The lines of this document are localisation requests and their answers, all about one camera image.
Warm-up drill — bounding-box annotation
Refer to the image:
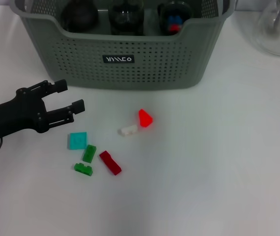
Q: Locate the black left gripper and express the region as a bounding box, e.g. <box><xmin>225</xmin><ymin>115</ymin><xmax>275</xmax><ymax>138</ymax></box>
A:
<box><xmin>0</xmin><ymin>79</ymin><xmax>85</xmax><ymax>145</ymax></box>

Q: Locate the teal square plate brick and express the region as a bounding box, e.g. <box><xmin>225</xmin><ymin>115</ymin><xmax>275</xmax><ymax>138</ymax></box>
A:
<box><xmin>67</xmin><ymin>132</ymin><xmax>88</xmax><ymax>150</ymax></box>

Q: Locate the green notched brick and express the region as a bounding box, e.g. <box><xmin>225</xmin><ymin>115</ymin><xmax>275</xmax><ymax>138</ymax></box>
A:
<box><xmin>73</xmin><ymin>162</ymin><xmax>93</xmax><ymax>177</ymax></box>

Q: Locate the dark red long brick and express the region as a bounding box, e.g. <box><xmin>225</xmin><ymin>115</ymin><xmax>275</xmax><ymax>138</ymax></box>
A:
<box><xmin>98</xmin><ymin>151</ymin><xmax>123</xmax><ymax>176</ymax></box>

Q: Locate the blue square plate brick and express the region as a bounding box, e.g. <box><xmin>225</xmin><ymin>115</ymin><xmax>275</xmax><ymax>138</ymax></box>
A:
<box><xmin>168</xmin><ymin>15</ymin><xmax>183</xmax><ymax>26</ymax></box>

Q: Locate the grey-green plastic storage bin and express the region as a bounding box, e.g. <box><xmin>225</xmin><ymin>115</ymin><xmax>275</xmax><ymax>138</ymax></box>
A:
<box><xmin>8</xmin><ymin>0</ymin><xmax>236</xmax><ymax>91</ymax></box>

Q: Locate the small white brick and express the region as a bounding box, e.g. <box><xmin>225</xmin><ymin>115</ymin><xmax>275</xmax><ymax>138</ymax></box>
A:
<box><xmin>117</xmin><ymin>124</ymin><xmax>139</xmax><ymax>137</ymax></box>

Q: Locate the red wedge brick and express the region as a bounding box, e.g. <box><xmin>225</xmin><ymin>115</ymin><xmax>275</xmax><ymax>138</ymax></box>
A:
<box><xmin>138</xmin><ymin>109</ymin><xmax>154</xmax><ymax>128</ymax></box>

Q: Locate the black teapot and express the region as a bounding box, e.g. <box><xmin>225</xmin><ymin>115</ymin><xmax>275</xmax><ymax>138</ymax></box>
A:
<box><xmin>60</xmin><ymin>0</ymin><xmax>99</xmax><ymax>33</ymax></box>

